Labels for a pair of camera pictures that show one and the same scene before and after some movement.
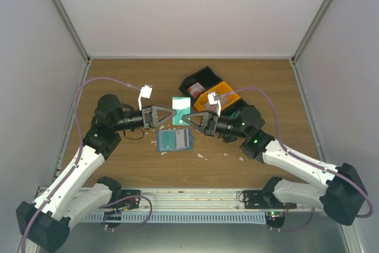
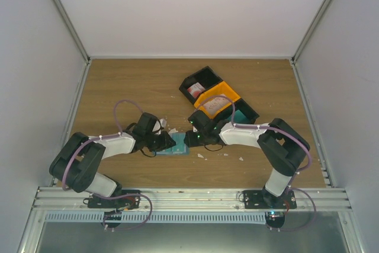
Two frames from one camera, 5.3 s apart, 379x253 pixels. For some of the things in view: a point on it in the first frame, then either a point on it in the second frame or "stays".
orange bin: (227, 96) stays
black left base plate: (127, 204) stays
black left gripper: (149, 123) -> (165, 143)
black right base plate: (261, 199) stays
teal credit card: (182, 105) -> (180, 146)
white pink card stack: (214, 107) stays
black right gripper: (209, 122) -> (190, 141)
